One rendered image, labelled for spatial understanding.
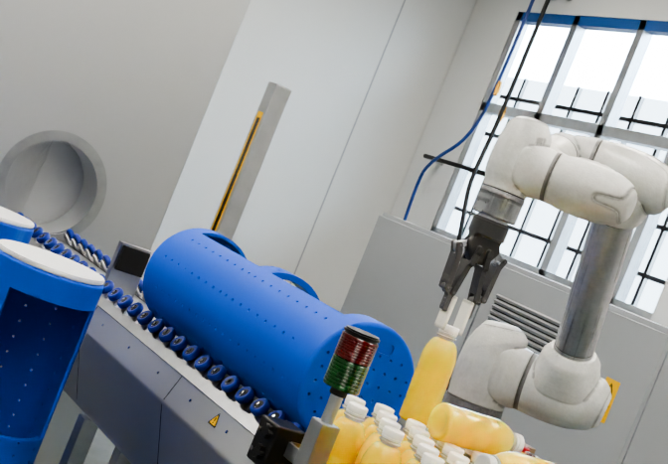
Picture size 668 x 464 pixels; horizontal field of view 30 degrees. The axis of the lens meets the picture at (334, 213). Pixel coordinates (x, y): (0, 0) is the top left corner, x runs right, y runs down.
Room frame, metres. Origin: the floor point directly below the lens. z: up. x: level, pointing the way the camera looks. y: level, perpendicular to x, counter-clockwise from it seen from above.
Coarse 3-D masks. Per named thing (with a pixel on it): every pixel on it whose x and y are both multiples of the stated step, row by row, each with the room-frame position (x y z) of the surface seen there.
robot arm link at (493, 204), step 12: (480, 192) 2.45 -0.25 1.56; (492, 192) 2.42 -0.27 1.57; (504, 192) 2.41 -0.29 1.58; (480, 204) 2.44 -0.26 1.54; (492, 204) 2.42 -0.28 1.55; (504, 204) 2.41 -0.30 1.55; (516, 204) 2.42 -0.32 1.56; (492, 216) 2.42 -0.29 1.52; (504, 216) 2.42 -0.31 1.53; (516, 216) 2.43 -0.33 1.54
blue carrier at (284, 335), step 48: (192, 240) 3.19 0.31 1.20; (144, 288) 3.25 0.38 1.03; (192, 288) 3.01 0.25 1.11; (240, 288) 2.87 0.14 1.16; (288, 288) 2.79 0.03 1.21; (192, 336) 3.00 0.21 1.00; (240, 336) 2.76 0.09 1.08; (288, 336) 2.62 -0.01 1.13; (336, 336) 2.54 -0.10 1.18; (384, 336) 2.60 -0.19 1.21; (288, 384) 2.56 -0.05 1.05; (384, 384) 2.63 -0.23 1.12
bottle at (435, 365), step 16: (448, 336) 2.44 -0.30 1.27; (432, 352) 2.43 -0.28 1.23; (448, 352) 2.43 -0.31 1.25; (416, 368) 2.46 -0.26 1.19; (432, 368) 2.42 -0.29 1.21; (448, 368) 2.43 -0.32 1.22; (416, 384) 2.43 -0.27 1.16; (432, 384) 2.42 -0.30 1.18; (416, 400) 2.42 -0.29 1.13; (432, 400) 2.42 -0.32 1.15; (416, 416) 2.42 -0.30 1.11
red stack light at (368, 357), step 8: (344, 336) 2.02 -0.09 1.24; (352, 336) 2.00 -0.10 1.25; (344, 344) 2.01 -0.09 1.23; (352, 344) 2.00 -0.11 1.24; (360, 344) 2.00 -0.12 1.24; (368, 344) 2.00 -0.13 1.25; (376, 344) 2.03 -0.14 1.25; (336, 352) 2.02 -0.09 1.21; (344, 352) 2.01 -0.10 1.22; (352, 352) 2.00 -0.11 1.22; (360, 352) 2.00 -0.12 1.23; (368, 352) 2.01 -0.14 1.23; (352, 360) 2.00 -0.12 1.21; (360, 360) 2.00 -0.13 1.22; (368, 360) 2.01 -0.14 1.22
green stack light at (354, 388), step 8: (336, 360) 2.01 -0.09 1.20; (344, 360) 2.00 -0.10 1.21; (328, 368) 2.02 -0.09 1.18; (336, 368) 2.01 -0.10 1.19; (344, 368) 2.00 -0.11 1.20; (352, 368) 2.00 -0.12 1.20; (360, 368) 2.00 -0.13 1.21; (368, 368) 2.02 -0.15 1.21; (328, 376) 2.01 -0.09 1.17; (336, 376) 2.00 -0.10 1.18; (344, 376) 2.00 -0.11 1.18; (352, 376) 2.00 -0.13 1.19; (360, 376) 2.01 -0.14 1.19; (328, 384) 2.01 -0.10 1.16; (336, 384) 2.00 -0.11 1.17; (344, 384) 2.00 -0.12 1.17; (352, 384) 2.00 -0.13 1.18; (360, 384) 2.01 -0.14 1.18; (352, 392) 2.01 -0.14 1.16
